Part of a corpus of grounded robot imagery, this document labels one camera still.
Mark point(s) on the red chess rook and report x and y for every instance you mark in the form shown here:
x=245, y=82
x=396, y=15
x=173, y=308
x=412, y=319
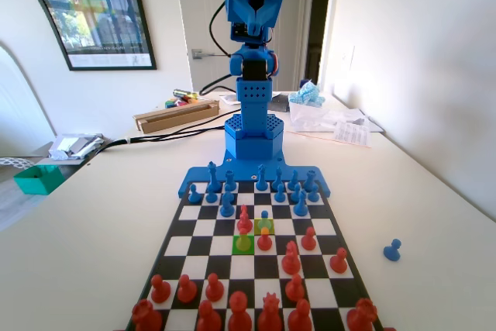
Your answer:
x=145, y=317
x=362, y=315

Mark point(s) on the black white chess board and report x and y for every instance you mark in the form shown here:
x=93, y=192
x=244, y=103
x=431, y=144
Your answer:
x=248, y=267

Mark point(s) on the pile of silver papers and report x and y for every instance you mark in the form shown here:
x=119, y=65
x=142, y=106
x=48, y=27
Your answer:
x=73, y=145

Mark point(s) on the red chess knight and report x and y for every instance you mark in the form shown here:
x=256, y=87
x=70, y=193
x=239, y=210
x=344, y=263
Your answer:
x=209, y=319
x=291, y=261

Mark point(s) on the green plastic bin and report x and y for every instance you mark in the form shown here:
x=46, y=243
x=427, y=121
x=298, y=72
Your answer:
x=36, y=181

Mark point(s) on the white dotted cushion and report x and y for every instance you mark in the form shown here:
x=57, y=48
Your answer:
x=13, y=162

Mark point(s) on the dark grey flat box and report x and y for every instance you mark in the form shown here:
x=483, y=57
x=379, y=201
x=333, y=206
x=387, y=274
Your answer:
x=281, y=103

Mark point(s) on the blue chess king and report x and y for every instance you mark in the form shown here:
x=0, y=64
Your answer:
x=212, y=176

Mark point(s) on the blue chess rook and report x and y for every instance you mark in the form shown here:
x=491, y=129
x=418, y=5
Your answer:
x=230, y=180
x=308, y=180

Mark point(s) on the blue chess knight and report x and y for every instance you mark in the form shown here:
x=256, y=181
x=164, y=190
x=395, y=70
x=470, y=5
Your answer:
x=293, y=179

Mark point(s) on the bag of blue white pieces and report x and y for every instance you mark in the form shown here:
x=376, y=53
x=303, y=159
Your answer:
x=308, y=94

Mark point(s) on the dark low side table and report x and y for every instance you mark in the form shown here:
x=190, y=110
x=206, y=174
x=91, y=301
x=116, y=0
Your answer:
x=73, y=168

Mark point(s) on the printed paper sheet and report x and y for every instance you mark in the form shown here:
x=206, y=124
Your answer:
x=352, y=135

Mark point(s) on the white door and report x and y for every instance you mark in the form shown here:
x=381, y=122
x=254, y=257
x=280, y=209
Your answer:
x=197, y=17

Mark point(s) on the blue chess queen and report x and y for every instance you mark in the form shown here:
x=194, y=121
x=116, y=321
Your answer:
x=262, y=180

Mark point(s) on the white arched panel dark rim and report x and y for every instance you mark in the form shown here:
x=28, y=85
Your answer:
x=23, y=17

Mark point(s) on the long cardboard box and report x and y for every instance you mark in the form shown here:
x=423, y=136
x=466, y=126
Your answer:
x=174, y=118

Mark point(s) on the black framed poster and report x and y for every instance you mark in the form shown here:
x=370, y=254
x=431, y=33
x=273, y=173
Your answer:
x=100, y=9

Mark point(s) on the colourful marker set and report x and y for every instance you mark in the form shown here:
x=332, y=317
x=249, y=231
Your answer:
x=176, y=104

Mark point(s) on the red chess bishop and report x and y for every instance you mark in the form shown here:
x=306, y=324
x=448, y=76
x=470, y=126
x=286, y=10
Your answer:
x=239, y=315
x=244, y=222

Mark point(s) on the yellow green cylinder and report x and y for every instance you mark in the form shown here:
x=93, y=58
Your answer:
x=185, y=94

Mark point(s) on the clear plastic bag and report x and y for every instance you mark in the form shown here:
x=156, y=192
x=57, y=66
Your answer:
x=329, y=116

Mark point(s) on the blue chess bishop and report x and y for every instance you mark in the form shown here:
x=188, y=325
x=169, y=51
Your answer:
x=277, y=180

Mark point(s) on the red chess queen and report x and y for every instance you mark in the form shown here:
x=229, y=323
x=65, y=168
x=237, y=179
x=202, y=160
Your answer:
x=270, y=317

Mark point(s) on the red chess king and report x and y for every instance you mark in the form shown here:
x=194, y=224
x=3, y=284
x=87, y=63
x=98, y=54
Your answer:
x=299, y=319

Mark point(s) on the white paper sheets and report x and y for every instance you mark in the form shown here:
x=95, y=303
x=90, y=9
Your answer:
x=228, y=99

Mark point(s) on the red chess piece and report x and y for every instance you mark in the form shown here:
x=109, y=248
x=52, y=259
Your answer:
x=389, y=329

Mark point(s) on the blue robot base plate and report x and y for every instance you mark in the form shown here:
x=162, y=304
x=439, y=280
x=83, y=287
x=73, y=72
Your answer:
x=244, y=170

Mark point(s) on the blue chess pawn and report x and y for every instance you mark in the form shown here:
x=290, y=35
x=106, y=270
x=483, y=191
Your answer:
x=296, y=193
x=193, y=195
x=313, y=196
x=211, y=197
x=392, y=251
x=264, y=220
x=280, y=195

